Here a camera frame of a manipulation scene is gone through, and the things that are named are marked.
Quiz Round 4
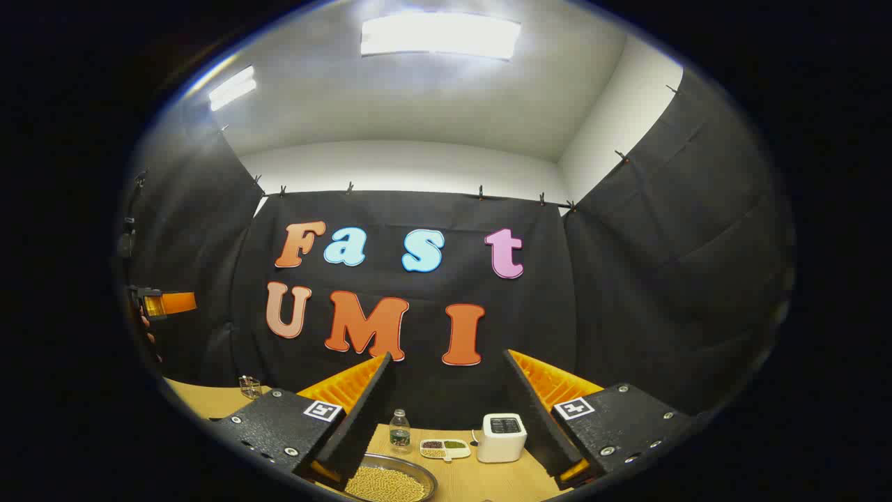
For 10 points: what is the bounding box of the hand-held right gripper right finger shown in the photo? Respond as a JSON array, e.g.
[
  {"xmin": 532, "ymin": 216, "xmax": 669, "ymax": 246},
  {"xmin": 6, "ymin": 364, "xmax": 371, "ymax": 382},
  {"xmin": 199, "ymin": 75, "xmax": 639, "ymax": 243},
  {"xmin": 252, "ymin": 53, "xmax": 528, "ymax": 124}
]
[{"xmin": 502, "ymin": 349, "xmax": 692, "ymax": 491}]

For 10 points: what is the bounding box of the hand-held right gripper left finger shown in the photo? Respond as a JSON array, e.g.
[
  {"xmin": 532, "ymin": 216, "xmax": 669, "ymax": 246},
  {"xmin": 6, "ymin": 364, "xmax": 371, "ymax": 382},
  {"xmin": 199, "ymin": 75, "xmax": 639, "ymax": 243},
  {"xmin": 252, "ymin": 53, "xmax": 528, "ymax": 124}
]
[{"xmin": 209, "ymin": 352, "xmax": 395, "ymax": 492}]

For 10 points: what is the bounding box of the large pile of soybeans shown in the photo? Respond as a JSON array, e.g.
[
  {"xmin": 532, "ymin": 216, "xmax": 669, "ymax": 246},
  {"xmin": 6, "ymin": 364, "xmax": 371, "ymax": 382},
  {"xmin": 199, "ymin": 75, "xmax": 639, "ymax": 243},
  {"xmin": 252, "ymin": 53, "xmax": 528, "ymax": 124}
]
[{"xmin": 346, "ymin": 466, "xmax": 427, "ymax": 502}]

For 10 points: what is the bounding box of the stainless steel pot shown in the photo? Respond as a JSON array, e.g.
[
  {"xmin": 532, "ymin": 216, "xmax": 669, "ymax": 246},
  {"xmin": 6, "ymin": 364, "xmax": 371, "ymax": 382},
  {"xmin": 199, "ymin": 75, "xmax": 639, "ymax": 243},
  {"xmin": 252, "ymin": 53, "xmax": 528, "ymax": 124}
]
[{"xmin": 345, "ymin": 452, "xmax": 438, "ymax": 502}]

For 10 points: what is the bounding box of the white toaster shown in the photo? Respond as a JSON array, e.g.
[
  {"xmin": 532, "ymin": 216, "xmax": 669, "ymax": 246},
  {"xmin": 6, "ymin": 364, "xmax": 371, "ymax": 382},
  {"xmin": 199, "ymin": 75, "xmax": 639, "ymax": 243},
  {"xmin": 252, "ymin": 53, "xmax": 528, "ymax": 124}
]
[{"xmin": 477, "ymin": 413, "xmax": 528, "ymax": 464}]

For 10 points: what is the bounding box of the clear plastic water bottle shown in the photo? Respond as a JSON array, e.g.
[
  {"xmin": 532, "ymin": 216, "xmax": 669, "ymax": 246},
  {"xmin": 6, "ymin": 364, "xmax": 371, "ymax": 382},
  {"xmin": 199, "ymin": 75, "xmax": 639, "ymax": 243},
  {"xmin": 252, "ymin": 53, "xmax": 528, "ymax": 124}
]
[{"xmin": 389, "ymin": 409, "xmax": 412, "ymax": 454}]

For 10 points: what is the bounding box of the white divided tray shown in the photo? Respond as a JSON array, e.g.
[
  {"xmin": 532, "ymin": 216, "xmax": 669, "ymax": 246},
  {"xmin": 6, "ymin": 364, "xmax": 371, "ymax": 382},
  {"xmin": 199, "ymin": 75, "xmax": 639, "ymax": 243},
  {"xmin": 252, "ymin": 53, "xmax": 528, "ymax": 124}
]
[{"xmin": 420, "ymin": 439, "xmax": 472, "ymax": 462}]

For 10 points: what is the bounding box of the black backdrop cloth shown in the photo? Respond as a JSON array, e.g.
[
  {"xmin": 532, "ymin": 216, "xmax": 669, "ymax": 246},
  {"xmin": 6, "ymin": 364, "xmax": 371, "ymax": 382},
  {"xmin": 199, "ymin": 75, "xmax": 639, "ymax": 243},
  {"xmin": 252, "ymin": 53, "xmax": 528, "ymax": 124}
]
[{"xmin": 122, "ymin": 66, "xmax": 795, "ymax": 429}]

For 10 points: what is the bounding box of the small rectangular ceiling light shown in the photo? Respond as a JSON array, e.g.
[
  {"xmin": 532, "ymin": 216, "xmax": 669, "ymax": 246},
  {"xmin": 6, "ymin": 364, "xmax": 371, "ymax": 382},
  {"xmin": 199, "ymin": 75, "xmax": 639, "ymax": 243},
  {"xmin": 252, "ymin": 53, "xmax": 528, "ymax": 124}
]
[{"xmin": 208, "ymin": 65, "xmax": 257, "ymax": 112}]

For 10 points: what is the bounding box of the large rectangular ceiling light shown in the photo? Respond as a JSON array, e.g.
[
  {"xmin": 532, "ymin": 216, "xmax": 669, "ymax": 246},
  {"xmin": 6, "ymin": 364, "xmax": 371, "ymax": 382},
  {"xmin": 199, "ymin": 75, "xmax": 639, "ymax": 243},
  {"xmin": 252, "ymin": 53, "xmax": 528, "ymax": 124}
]
[{"xmin": 360, "ymin": 13, "xmax": 522, "ymax": 61}]

